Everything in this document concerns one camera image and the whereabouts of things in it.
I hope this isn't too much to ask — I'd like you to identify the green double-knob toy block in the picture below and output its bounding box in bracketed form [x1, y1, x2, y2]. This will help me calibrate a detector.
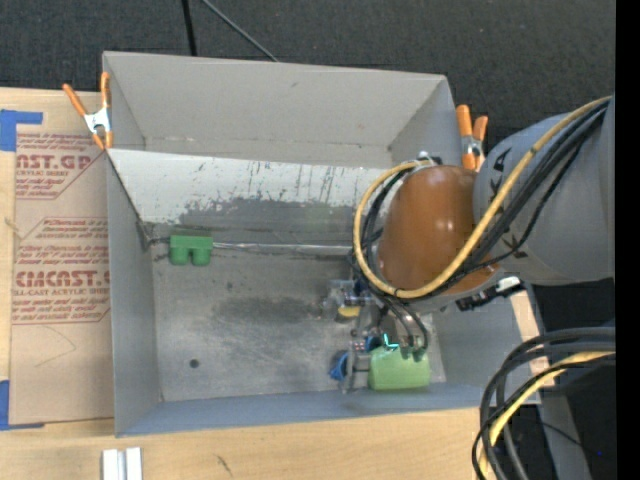
[168, 234, 215, 268]

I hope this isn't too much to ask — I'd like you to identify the black cylinder on white bracket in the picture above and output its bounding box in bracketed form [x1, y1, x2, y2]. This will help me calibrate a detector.
[456, 276, 522, 312]

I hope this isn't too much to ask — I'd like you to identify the small blue object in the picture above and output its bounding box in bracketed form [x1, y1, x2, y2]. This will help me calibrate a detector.
[328, 350, 351, 381]

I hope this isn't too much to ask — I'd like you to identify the light green block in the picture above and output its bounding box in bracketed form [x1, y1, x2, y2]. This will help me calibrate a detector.
[368, 346, 432, 391]

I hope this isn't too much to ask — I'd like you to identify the grey metal bin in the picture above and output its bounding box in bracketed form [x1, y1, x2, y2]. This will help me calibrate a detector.
[101, 50, 544, 438]

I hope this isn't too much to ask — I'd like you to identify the brown cardboard board red print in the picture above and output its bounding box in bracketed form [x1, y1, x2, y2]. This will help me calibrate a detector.
[0, 87, 116, 432]

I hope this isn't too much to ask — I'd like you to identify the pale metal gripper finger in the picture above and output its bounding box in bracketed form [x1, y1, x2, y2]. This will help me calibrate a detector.
[323, 278, 374, 310]
[341, 339, 372, 395]

